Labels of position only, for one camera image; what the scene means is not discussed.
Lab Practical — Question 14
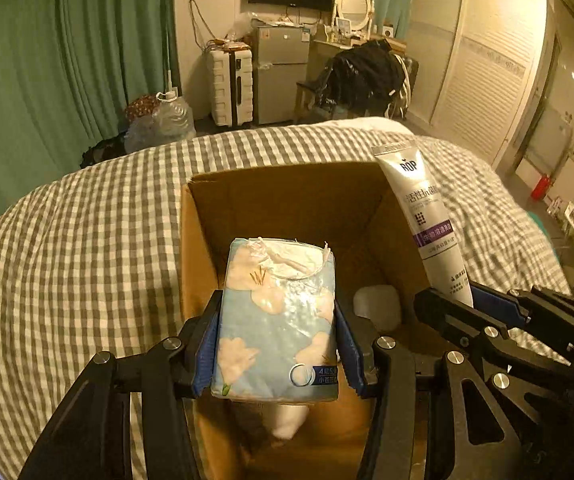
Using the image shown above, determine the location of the clear water jug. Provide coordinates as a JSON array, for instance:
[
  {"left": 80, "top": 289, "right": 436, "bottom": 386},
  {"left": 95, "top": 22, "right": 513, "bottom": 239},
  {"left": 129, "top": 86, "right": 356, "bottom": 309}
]
[{"left": 153, "top": 90, "right": 197, "bottom": 142}]

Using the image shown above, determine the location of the wooden chair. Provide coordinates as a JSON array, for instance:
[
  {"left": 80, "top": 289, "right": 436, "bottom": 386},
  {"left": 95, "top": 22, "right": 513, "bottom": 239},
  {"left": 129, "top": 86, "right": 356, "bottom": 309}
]
[{"left": 294, "top": 55, "right": 420, "bottom": 124}]

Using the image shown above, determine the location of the white oval vanity mirror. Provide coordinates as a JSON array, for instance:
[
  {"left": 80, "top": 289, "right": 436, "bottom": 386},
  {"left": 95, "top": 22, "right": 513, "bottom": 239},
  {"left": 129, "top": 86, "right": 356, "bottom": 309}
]
[{"left": 335, "top": 0, "right": 376, "bottom": 37}]

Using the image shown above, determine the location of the blue floral tissue pack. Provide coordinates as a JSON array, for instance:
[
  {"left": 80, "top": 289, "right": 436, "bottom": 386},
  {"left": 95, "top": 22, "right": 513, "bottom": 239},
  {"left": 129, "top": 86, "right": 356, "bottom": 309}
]
[{"left": 210, "top": 236, "right": 341, "bottom": 404}]

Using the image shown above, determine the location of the wooden vanity desk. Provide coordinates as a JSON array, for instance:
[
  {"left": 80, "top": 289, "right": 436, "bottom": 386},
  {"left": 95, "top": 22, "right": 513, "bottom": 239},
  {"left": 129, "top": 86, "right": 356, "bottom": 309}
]
[{"left": 309, "top": 35, "right": 409, "bottom": 86}]

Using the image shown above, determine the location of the white plastic packet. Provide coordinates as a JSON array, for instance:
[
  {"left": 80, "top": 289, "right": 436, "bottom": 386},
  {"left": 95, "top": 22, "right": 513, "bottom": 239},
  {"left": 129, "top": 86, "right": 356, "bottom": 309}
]
[{"left": 353, "top": 285, "right": 402, "bottom": 332}]

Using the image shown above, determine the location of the black jacket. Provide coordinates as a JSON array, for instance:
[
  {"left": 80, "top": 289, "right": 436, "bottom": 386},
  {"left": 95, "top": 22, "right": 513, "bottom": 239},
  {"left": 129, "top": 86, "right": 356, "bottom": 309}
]
[{"left": 317, "top": 40, "right": 409, "bottom": 116}]

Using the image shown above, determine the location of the black bag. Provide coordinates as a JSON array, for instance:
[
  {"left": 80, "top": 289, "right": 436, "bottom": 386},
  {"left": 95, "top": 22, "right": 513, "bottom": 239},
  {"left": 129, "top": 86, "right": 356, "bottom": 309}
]
[{"left": 80, "top": 135, "right": 128, "bottom": 170}]

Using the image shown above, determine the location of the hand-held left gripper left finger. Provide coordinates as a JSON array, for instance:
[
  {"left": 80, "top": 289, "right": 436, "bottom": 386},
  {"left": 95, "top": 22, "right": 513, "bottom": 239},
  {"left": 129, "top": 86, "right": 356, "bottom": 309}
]
[{"left": 17, "top": 292, "right": 224, "bottom": 480}]

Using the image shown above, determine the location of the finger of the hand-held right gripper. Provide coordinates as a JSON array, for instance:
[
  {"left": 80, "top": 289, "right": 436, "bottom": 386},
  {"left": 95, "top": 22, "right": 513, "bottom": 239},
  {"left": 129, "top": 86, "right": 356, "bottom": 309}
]
[
  {"left": 469, "top": 282, "right": 574, "bottom": 367},
  {"left": 413, "top": 287, "right": 564, "bottom": 447}
]

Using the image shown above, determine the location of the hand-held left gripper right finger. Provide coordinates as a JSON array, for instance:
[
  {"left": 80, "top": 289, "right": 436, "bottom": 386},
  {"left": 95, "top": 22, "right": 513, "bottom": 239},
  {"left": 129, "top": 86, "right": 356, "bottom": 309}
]
[{"left": 336, "top": 304, "right": 528, "bottom": 480}]

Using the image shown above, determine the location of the floral fabric bag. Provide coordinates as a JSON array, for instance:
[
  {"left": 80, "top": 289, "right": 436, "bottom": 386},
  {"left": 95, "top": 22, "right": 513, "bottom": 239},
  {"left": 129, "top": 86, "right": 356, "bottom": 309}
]
[{"left": 126, "top": 94, "right": 161, "bottom": 122}]

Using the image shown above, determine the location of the grey checkered blanket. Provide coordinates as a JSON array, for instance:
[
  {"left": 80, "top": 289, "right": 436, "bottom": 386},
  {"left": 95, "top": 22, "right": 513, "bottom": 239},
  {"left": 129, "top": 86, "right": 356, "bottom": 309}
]
[{"left": 0, "top": 117, "right": 574, "bottom": 480}]

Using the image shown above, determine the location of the white hard suitcase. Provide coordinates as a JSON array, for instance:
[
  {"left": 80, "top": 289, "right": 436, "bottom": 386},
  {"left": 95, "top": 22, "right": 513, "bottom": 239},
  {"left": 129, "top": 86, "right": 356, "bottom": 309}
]
[{"left": 206, "top": 44, "right": 254, "bottom": 128}]

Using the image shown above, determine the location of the red fire extinguisher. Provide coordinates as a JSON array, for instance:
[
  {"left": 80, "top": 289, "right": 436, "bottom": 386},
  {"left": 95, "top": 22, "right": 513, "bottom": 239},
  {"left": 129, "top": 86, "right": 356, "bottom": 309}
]
[{"left": 532, "top": 173, "right": 553, "bottom": 201}]

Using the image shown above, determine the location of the silver mini fridge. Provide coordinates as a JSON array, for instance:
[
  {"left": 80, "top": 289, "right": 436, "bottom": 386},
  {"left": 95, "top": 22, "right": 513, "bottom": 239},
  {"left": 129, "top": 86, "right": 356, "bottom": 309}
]
[{"left": 252, "top": 25, "right": 313, "bottom": 126}]

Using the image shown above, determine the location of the brown cardboard box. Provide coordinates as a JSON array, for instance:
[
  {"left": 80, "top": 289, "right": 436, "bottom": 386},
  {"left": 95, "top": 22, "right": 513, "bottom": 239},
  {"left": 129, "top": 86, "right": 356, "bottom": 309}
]
[{"left": 180, "top": 160, "right": 468, "bottom": 480}]

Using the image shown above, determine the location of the white soft bundle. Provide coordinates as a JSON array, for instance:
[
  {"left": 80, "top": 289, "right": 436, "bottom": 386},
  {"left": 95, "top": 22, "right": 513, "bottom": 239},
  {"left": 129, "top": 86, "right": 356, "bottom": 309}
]
[{"left": 267, "top": 402, "right": 311, "bottom": 441}]

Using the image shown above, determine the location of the white toothpaste tube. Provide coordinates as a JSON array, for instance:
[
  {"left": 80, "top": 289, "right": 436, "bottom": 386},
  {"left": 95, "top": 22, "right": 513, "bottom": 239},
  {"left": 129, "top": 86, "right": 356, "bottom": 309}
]
[{"left": 372, "top": 141, "right": 476, "bottom": 309}]

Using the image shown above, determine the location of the white sliding wardrobe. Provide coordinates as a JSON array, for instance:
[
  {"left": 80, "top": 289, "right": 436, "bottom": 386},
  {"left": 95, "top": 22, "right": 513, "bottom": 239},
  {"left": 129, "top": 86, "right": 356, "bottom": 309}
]
[{"left": 407, "top": 0, "right": 550, "bottom": 167}]

